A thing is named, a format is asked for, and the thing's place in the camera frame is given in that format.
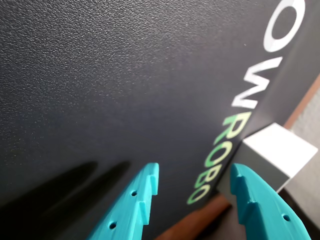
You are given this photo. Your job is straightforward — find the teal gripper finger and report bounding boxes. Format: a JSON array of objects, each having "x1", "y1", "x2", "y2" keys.
[
  {"x1": 229, "y1": 162, "x2": 310, "y2": 240},
  {"x1": 86, "y1": 162, "x2": 160, "y2": 240}
]

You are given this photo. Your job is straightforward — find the white open cardboard box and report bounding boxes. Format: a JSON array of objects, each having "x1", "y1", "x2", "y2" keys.
[{"x1": 217, "y1": 122, "x2": 319, "y2": 208}]

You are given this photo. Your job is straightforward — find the black WOWROBO printed mat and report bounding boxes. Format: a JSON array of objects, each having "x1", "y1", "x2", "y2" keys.
[{"x1": 0, "y1": 0, "x2": 320, "y2": 221}]

